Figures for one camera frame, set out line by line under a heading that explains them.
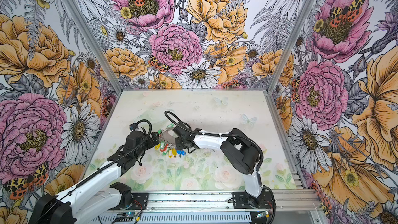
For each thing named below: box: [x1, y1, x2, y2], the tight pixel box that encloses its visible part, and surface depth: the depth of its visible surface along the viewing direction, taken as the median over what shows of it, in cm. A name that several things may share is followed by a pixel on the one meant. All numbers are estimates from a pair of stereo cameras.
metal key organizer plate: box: [159, 129, 179, 145], surface depth 98 cm
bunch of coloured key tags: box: [153, 123, 187, 159], surface depth 92 cm
